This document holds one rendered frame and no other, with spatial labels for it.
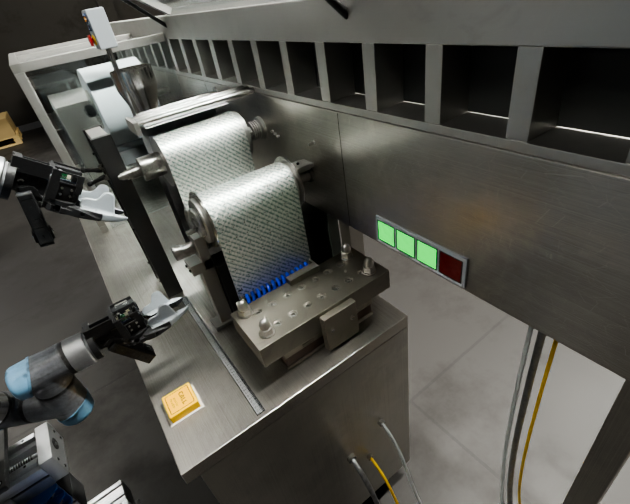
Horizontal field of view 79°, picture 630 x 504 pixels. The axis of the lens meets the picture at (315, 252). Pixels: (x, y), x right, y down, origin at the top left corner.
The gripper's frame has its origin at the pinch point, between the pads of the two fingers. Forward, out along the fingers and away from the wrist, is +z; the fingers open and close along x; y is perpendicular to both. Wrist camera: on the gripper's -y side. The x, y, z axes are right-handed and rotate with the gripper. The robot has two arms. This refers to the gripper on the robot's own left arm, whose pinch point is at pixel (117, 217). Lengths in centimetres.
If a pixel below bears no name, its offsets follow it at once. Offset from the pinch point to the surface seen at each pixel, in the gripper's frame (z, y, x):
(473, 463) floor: 143, -54, -46
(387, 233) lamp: 47, 20, -31
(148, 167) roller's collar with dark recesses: 9.2, 9.2, 21.1
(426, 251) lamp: 46, 20, -43
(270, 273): 39.0, -3.7, -7.1
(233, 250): 25.5, 0.4, -7.1
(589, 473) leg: 96, -13, -80
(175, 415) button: 19.5, -37.3, -20.1
